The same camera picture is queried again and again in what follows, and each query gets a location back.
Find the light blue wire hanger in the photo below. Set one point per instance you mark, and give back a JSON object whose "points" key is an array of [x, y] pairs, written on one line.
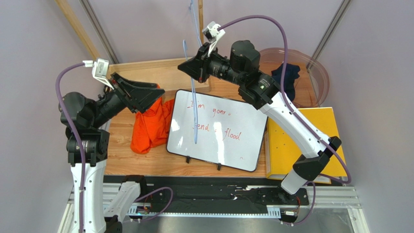
{"points": [[195, 22]]}

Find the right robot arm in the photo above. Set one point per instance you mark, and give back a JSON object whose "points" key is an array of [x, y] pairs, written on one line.
{"points": [[265, 94]]}

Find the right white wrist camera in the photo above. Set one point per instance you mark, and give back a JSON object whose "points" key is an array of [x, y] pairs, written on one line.
{"points": [[213, 35]]}

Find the wooden clothes rack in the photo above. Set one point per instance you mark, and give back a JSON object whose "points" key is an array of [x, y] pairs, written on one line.
{"points": [[141, 39]]}

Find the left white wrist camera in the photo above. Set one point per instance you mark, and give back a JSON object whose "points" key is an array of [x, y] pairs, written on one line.
{"points": [[99, 70]]}

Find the orange t shirt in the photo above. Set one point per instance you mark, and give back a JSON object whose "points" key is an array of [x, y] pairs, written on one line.
{"points": [[151, 129]]}

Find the navy blue t shirt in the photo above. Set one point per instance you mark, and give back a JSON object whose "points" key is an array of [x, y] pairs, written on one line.
{"points": [[291, 74]]}

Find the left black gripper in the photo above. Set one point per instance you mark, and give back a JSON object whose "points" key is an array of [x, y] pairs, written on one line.
{"points": [[142, 95]]}

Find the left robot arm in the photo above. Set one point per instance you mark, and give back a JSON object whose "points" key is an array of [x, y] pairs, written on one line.
{"points": [[87, 147]]}

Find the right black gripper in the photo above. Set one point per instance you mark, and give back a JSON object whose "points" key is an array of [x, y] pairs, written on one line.
{"points": [[203, 62]]}

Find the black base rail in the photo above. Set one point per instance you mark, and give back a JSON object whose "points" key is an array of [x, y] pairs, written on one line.
{"points": [[237, 197]]}

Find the white dry erase board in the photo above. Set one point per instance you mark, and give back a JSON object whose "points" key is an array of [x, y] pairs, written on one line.
{"points": [[230, 132]]}

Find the aluminium frame post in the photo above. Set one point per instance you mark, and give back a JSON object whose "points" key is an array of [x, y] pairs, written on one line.
{"points": [[334, 23]]}

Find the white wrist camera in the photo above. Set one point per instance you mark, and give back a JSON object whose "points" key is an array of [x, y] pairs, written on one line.
{"points": [[213, 35], [99, 70]]}

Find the transparent plastic basin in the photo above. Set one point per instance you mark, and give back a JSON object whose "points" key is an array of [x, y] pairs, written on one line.
{"points": [[312, 87]]}

